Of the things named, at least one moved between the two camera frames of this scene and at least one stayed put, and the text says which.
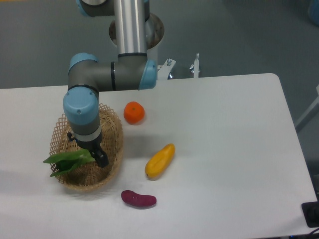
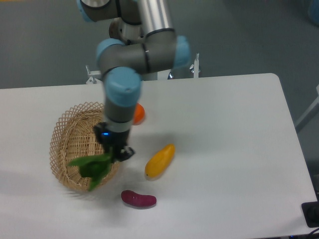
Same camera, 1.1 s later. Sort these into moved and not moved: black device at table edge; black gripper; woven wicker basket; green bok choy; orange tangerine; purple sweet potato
Moved: black gripper; green bok choy
Not moved: woven wicker basket; purple sweet potato; orange tangerine; black device at table edge
